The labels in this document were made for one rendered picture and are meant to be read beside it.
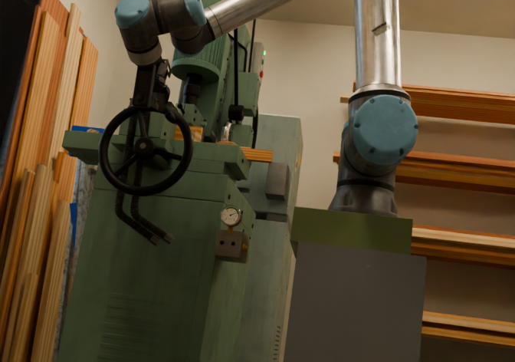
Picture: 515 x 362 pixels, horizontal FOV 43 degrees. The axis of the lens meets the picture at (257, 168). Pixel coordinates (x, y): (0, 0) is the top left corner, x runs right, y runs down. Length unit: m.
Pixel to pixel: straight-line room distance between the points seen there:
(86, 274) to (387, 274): 0.98
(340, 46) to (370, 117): 3.51
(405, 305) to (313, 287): 0.21
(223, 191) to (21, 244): 1.67
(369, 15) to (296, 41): 3.39
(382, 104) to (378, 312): 0.47
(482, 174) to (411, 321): 2.84
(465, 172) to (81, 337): 2.85
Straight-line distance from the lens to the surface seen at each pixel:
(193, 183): 2.07
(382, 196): 1.67
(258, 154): 2.22
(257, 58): 2.67
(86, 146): 2.22
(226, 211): 1.96
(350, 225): 1.58
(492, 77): 5.04
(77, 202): 3.03
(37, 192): 3.53
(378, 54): 1.61
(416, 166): 4.24
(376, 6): 1.67
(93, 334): 2.09
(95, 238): 2.13
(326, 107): 4.81
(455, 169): 4.25
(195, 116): 2.30
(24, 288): 3.50
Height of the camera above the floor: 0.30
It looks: 15 degrees up
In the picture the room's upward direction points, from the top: 8 degrees clockwise
